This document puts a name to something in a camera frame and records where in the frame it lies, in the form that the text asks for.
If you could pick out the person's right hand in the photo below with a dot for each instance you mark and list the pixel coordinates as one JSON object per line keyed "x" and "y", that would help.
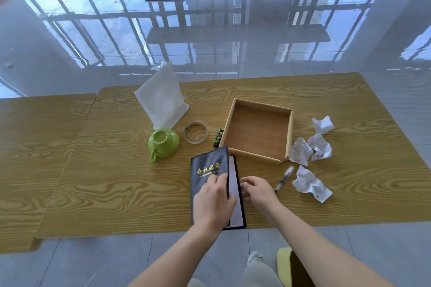
{"x": 264, "y": 194}

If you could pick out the person's left hand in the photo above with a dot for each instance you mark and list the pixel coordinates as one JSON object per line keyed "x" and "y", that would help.
{"x": 213, "y": 207}

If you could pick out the person's right fingers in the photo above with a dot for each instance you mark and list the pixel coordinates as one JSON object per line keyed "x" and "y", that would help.
{"x": 248, "y": 186}

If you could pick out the person's left fingers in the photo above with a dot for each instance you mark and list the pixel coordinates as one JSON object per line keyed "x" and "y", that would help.
{"x": 219, "y": 184}

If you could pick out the dark blue notebook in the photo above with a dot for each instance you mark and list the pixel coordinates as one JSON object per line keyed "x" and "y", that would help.
{"x": 205, "y": 169}

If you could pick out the person's right forearm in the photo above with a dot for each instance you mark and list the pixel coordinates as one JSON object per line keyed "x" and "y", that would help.
{"x": 320, "y": 249}

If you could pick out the person's left forearm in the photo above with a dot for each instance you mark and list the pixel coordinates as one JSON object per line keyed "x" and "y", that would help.
{"x": 178, "y": 258}

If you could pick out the clear plastic pen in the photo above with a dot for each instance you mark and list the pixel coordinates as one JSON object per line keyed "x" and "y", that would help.
{"x": 284, "y": 179}

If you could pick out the small black green box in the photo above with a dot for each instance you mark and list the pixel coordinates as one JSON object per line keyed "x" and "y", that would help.
{"x": 219, "y": 137}

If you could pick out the clear tape roll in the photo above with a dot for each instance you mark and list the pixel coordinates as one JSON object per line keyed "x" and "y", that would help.
{"x": 187, "y": 137}

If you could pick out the wooden tray box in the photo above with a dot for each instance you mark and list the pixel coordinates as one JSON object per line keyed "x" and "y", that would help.
{"x": 257, "y": 128}

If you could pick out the crumpled white paper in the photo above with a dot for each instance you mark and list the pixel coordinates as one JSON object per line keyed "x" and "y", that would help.
{"x": 309, "y": 184}
{"x": 322, "y": 125}
{"x": 300, "y": 152}
{"x": 320, "y": 147}

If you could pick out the green ceramic cup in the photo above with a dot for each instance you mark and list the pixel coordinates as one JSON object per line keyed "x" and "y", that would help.
{"x": 165, "y": 144}

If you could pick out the person's white shoe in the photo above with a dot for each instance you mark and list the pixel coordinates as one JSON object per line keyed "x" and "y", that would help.
{"x": 256, "y": 258}

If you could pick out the yellow stool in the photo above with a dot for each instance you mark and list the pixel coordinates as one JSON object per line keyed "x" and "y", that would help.
{"x": 284, "y": 263}

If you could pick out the person's light trousers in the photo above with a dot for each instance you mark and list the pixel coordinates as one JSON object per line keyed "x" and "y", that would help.
{"x": 259, "y": 276}

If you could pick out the white paper bag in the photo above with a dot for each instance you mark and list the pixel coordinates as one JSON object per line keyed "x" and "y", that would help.
{"x": 163, "y": 101}

